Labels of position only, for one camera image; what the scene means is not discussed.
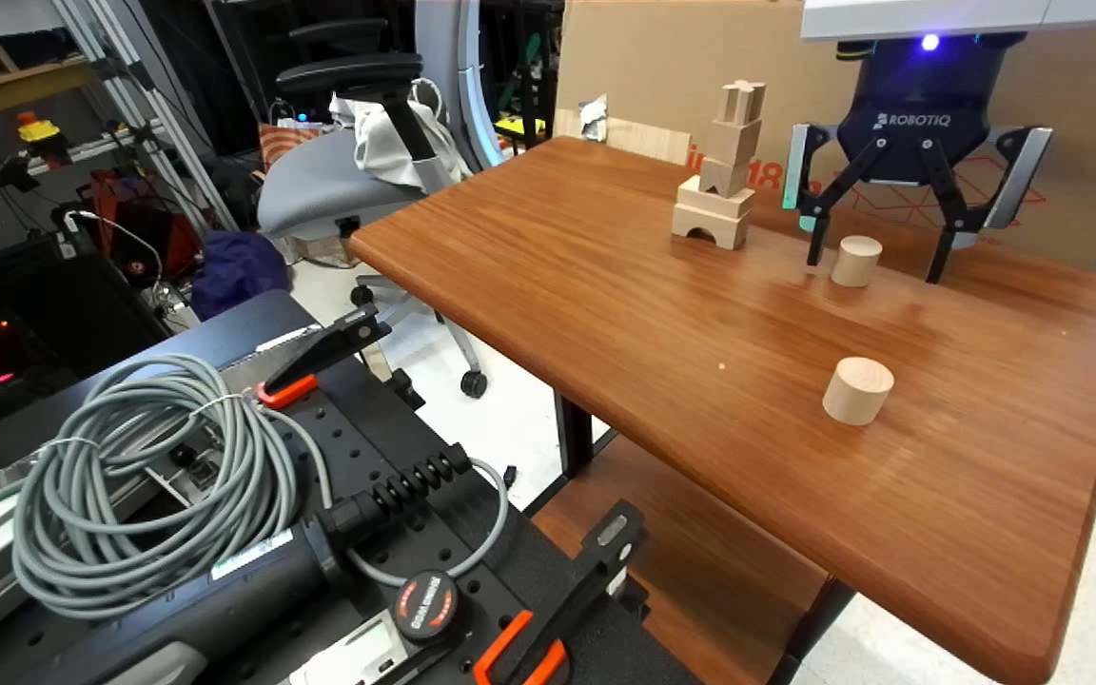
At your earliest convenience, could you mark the silver crumpled jacket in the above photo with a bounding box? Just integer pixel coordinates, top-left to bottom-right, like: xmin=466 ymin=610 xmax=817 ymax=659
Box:
xmin=325 ymin=89 xmax=475 ymax=199

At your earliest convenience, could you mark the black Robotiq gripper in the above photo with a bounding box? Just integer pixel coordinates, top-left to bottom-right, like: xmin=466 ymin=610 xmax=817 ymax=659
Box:
xmin=779 ymin=30 xmax=1064 ymax=284

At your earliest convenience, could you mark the small wooden cylinder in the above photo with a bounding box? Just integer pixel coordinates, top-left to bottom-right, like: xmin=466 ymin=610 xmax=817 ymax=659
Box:
xmin=828 ymin=232 xmax=892 ymax=294

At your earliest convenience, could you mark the wooden lower shelf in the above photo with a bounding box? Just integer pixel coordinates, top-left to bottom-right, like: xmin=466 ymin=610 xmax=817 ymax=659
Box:
xmin=530 ymin=434 xmax=835 ymax=685

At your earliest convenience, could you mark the black perforated mounting board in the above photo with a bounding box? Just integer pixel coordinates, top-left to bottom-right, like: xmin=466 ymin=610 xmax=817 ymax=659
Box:
xmin=0 ymin=355 xmax=706 ymax=685

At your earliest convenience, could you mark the yellow red stop switch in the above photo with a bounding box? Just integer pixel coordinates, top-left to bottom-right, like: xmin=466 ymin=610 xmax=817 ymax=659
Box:
xmin=12 ymin=110 xmax=64 ymax=152

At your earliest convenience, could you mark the black red emergency stop button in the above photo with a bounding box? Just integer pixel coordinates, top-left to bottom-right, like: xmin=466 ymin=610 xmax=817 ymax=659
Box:
xmin=390 ymin=569 xmax=470 ymax=645

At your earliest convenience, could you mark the black desk leg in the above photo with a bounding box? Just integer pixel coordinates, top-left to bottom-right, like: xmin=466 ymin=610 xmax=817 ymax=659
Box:
xmin=551 ymin=389 xmax=598 ymax=482

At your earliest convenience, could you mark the black clamp with orange handles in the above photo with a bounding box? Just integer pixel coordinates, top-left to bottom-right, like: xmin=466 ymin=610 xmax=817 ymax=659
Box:
xmin=470 ymin=497 xmax=651 ymax=685

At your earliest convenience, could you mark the wooden arch block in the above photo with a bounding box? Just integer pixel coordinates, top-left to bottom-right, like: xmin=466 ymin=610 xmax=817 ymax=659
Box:
xmin=665 ymin=193 xmax=758 ymax=254
xmin=674 ymin=170 xmax=760 ymax=221

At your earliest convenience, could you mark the notched wooden block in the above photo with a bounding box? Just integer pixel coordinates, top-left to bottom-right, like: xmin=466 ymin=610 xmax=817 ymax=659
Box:
xmin=716 ymin=75 xmax=769 ymax=132

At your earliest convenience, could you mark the tall rectangular wooden block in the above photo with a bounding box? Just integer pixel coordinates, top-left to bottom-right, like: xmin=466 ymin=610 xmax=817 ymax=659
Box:
xmin=698 ymin=110 xmax=765 ymax=202

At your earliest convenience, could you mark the large cardboard box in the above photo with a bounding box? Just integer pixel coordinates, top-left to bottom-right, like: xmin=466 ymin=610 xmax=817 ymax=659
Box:
xmin=551 ymin=0 xmax=1096 ymax=273

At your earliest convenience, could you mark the coiled grey cable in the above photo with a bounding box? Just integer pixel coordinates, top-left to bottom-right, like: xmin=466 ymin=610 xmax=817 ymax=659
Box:
xmin=9 ymin=349 xmax=338 ymax=626

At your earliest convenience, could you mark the large wooden cylinder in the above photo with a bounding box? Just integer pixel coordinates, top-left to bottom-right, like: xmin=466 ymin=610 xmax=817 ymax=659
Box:
xmin=817 ymin=355 xmax=904 ymax=429

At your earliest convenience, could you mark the aluminium frame rail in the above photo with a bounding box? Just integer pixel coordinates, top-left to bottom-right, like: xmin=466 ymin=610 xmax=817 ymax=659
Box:
xmin=51 ymin=0 xmax=244 ymax=238

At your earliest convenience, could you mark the black cylindrical device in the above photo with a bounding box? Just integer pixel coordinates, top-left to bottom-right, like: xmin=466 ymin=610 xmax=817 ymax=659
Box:
xmin=51 ymin=495 xmax=368 ymax=685

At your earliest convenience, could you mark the grey office chair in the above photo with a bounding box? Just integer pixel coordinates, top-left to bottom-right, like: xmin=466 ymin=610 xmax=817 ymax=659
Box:
xmin=252 ymin=48 xmax=497 ymax=404

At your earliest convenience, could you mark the dark blue bag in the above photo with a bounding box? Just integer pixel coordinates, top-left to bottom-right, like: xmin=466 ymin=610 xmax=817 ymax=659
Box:
xmin=186 ymin=224 xmax=292 ymax=323

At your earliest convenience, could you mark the thin grey cable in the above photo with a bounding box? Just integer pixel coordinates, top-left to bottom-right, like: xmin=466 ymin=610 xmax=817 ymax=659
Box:
xmin=346 ymin=462 xmax=518 ymax=595

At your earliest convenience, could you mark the black clamp with orange trigger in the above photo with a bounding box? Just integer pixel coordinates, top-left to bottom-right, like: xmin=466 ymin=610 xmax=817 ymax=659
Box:
xmin=252 ymin=300 xmax=398 ymax=415

